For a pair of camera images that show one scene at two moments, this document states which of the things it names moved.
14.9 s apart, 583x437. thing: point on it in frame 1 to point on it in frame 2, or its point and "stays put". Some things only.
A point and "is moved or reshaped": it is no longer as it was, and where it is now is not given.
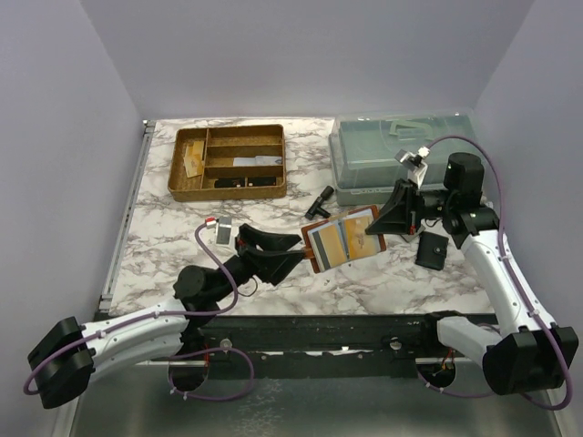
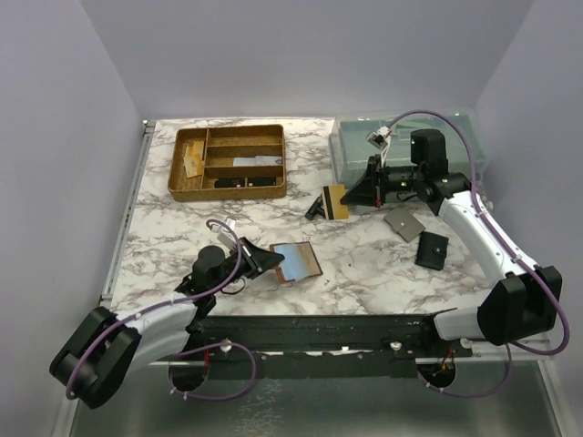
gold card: (193, 158) stays put
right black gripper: (396, 217) to (368, 190)
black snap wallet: (431, 250) stays put
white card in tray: (258, 160) stays put
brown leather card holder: (340, 239) is moved or reshaped
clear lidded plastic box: (363, 147) stays put
